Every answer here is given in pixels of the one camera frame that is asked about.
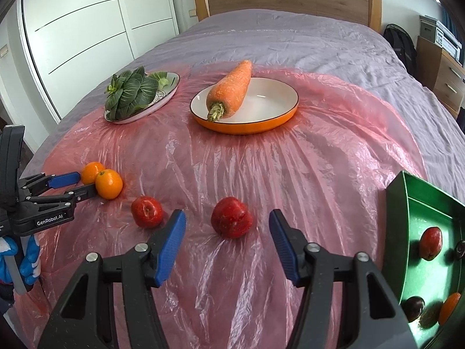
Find bok choy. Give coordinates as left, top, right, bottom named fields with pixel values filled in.
left=105, top=66, right=171, bottom=120

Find teal curtain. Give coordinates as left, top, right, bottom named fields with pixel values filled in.
left=441, top=5, right=454, bottom=35

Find white oval plate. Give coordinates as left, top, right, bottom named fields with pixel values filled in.
left=104, top=72, right=180, bottom=125

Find purple bedsheet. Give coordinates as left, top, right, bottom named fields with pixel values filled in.
left=27, top=7, right=465, bottom=204

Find small orange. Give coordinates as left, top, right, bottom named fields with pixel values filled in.
left=81, top=162, right=106, bottom=185
left=95, top=169, right=124, bottom=200

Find black backpack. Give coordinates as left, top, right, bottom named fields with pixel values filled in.
left=383, top=24, right=418, bottom=77

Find white wardrobe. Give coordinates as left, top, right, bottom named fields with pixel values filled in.
left=20, top=0, right=178, bottom=122

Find pink plastic sheet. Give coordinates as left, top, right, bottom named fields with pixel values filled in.
left=12, top=62, right=427, bottom=349

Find person's left hand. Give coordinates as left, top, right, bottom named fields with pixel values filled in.
left=0, top=234, right=41, bottom=286

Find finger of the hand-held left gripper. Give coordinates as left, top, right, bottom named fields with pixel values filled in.
left=25, top=184, right=98, bottom=208
left=22, top=172, right=81, bottom=194

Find red apple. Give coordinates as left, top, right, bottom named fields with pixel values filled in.
left=211, top=197, right=253, bottom=239
left=131, top=196, right=164, bottom=229
left=419, top=227, right=443, bottom=261

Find green metal tray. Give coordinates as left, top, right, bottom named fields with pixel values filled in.
left=385, top=170, right=465, bottom=349

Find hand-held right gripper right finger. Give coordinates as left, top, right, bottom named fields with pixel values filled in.
left=268, top=209, right=418, bottom=349

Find white printer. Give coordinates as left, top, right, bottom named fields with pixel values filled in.
left=434, top=20, right=464, bottom=64

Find wooden dresser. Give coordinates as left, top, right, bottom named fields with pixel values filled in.
left=416, top=36, right=465, bottom=117

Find large orange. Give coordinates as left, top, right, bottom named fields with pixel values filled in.
left=438, top=292, right=462, bottom=326

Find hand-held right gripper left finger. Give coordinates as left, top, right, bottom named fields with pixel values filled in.
left=36, top=209, right=187, bottom=349

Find orange oval dish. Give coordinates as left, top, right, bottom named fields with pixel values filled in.
left=190, top=77, right=299, bottom=134

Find carrot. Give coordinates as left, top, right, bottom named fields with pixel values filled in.
left=206, top=60, right=253, bottom=122

